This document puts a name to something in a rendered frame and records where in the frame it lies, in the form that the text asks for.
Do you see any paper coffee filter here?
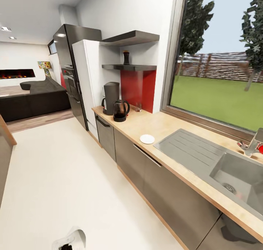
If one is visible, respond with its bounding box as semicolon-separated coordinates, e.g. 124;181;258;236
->
65;223;86;250

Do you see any saucer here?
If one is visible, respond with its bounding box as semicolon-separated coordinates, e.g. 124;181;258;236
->
140;134;155;144

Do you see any bottle of coffee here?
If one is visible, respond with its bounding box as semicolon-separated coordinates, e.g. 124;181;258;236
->
123;51;129;65

